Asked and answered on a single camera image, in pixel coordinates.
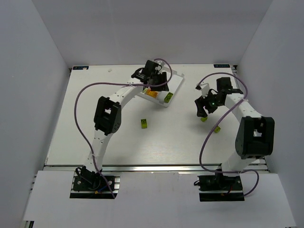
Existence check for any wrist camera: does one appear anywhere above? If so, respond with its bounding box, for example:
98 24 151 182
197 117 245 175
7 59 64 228
155 60 164 71
195 83 210 98

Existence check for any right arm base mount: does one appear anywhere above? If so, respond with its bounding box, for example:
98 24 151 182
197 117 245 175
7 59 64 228
193 173 245 202

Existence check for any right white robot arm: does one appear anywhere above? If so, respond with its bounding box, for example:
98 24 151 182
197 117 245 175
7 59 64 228
195 77 275 176

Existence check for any blue table label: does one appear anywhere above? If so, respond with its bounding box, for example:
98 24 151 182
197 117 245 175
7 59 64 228
213 64 230 68
72 66 89 70

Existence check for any orange lego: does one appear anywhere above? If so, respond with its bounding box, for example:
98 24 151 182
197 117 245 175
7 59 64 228
145 90 159 98

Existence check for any right blue table label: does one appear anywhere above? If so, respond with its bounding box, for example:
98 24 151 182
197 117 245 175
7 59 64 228
213 64 230 68

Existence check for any left blue table label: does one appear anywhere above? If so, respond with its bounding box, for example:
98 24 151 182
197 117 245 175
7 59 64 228
72 66 89 70

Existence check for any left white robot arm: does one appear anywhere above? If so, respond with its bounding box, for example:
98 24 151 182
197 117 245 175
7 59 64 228
74 58 173 176

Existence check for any white divided tray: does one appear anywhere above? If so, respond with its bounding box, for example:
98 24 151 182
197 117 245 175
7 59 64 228
137 70 184 107

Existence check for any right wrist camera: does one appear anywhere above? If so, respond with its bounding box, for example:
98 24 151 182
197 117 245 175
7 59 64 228
195 83 210 98

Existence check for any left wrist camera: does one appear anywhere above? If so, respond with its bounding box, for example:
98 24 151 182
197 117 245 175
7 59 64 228
155 60 164 71

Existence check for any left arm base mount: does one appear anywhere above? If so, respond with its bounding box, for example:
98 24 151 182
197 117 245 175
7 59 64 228
69 166 120 200

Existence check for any long green lego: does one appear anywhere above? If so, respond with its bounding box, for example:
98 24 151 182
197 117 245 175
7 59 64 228
164 92 173 103

